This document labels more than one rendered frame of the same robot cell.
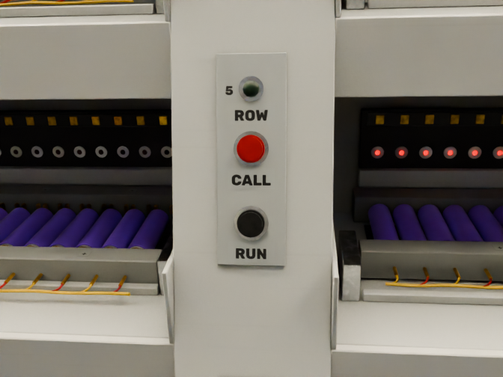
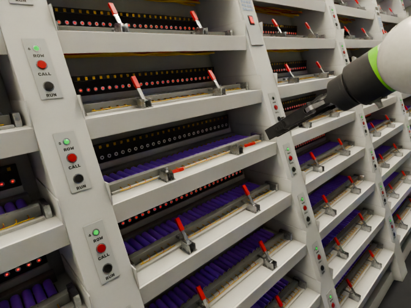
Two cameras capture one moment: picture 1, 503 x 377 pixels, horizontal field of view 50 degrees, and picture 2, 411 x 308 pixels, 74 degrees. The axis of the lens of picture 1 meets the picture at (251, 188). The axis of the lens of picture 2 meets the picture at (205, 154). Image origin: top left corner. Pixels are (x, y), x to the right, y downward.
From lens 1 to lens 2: 0.91 m
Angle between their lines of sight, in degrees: 44
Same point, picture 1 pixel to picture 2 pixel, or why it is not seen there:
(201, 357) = (279, 142)
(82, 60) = (251, 97)
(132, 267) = (256, 137)
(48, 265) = (245, 141)
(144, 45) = (259, 93)
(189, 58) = (265, 95)
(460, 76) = (287, 93)
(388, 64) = (281, 93)
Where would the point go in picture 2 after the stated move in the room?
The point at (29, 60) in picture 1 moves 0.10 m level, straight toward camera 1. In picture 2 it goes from (245, 98) to (274, 88)
